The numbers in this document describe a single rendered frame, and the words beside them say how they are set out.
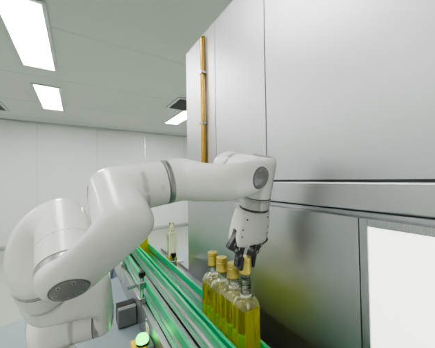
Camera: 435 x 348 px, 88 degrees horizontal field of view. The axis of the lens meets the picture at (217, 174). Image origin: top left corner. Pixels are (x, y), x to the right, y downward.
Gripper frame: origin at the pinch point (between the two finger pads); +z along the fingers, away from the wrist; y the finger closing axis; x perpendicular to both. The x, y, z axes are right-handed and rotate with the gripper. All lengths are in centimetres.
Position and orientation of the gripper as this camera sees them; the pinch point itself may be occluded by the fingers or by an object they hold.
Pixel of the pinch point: (244, 259)
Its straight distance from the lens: 65.9
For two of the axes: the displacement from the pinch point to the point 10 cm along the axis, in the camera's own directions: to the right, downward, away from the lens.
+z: -1.2, 9.7, 2.0
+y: -8.5, 0.0, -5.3
